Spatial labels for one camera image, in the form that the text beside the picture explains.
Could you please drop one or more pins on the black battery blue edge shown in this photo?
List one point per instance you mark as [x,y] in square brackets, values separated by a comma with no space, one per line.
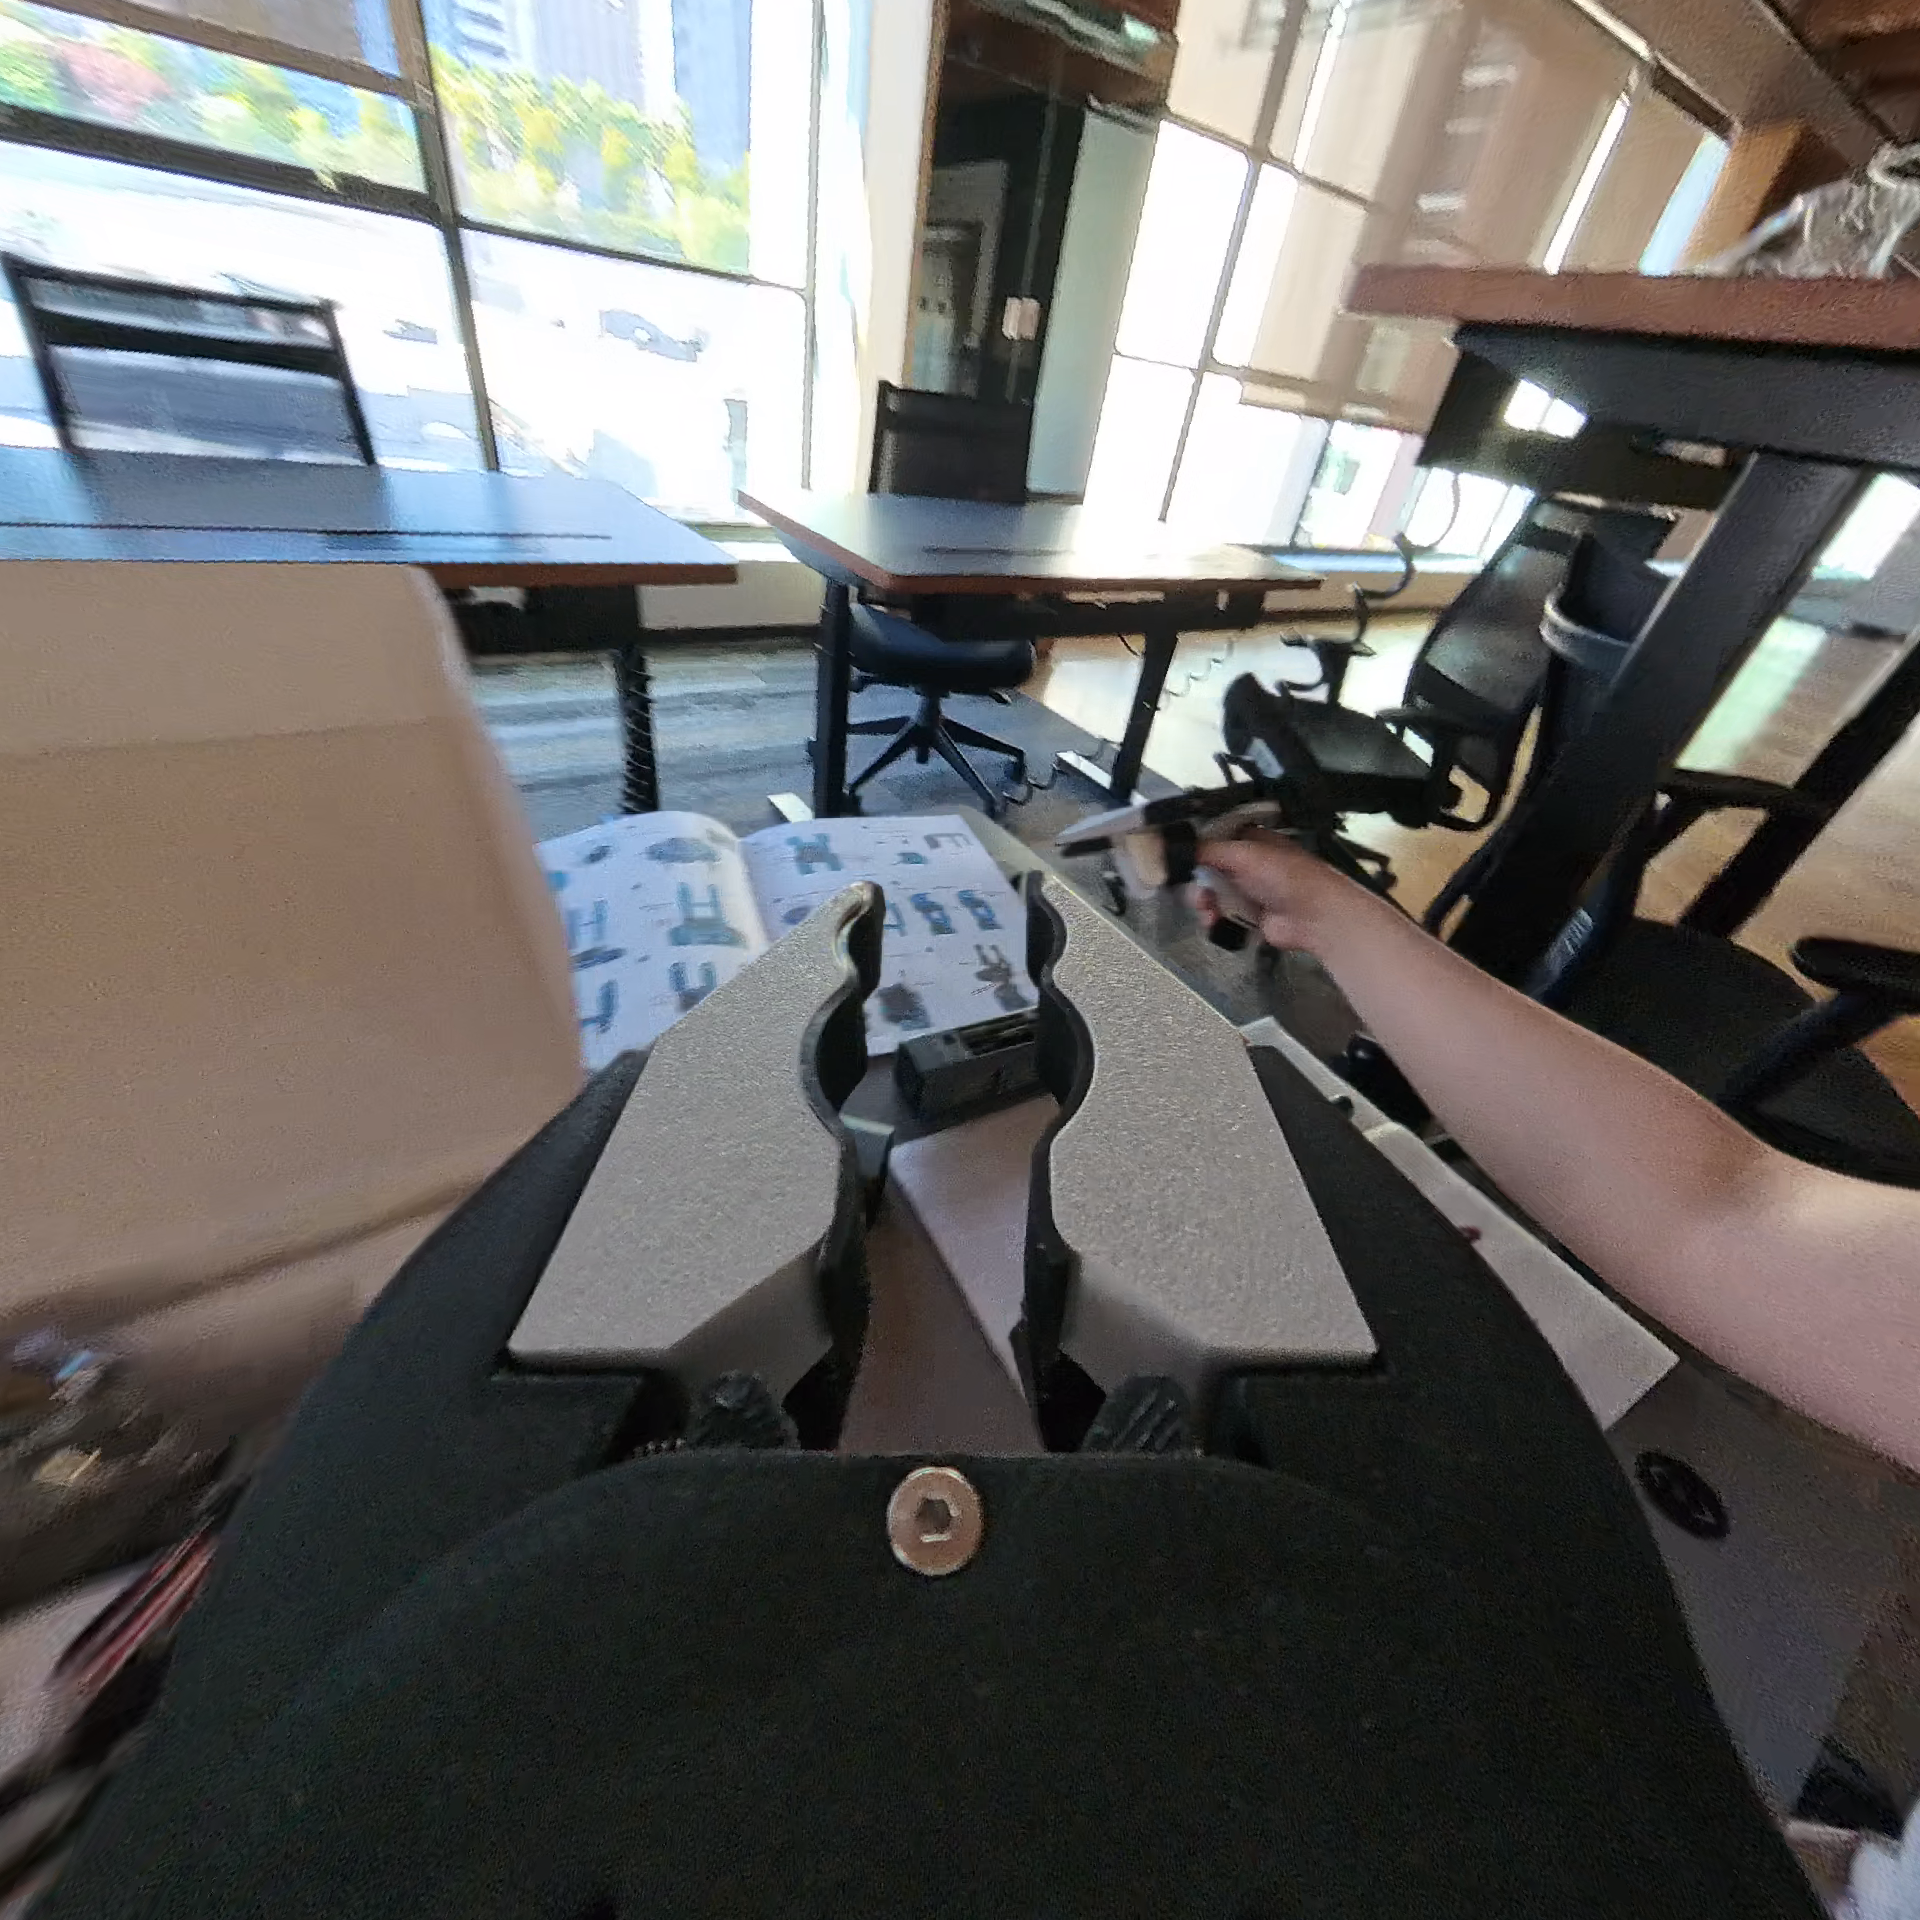
[968,1059]

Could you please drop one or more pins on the person's right forearm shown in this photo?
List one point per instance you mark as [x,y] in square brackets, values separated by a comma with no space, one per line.
[1650,1170]

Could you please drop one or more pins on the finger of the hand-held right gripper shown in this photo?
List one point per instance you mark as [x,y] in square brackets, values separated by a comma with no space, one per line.
[1124,832]

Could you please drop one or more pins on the black mesh office chair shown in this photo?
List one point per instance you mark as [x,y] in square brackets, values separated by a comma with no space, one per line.
[1470,661]

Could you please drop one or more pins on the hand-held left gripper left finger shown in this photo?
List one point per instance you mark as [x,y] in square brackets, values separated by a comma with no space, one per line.
[691,1201]

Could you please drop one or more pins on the black office desk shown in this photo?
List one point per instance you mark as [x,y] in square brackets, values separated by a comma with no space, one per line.
[1650,301]
[374,525]
[1021,548]

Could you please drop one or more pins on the assembly instruction manual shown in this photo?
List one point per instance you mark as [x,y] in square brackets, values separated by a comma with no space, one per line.
[674,901]

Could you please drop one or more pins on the person's right hand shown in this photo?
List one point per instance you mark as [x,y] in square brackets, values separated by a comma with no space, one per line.
[1282,893]

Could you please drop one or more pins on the clear plastic bag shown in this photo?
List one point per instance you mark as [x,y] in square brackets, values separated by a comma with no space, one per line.
[1830,224]

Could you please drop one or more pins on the dark grey desk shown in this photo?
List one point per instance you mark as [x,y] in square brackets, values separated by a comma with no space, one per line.
[1754,1634]

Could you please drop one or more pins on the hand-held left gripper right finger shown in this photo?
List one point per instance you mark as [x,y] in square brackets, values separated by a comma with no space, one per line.
[1201,1201]

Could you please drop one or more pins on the black round disc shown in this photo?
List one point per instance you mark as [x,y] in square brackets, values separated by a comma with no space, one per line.
[1682,1492]

